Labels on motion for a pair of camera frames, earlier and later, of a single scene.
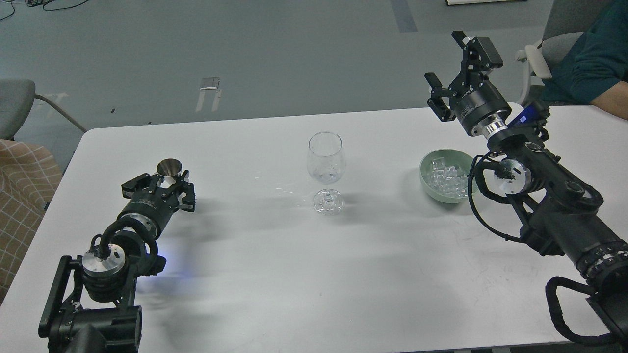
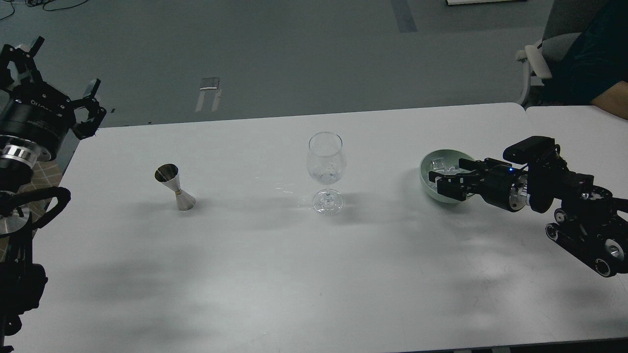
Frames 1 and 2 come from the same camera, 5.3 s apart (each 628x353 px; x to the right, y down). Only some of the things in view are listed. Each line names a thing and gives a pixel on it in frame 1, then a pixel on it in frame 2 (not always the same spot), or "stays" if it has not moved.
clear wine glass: [326, 163] stays
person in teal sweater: [594, 72] stays
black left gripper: [154, 206] -> [35, 117]
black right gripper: [479, 106] -> [500, 183]
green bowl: [444, 175] stays
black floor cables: [34, 3] stays
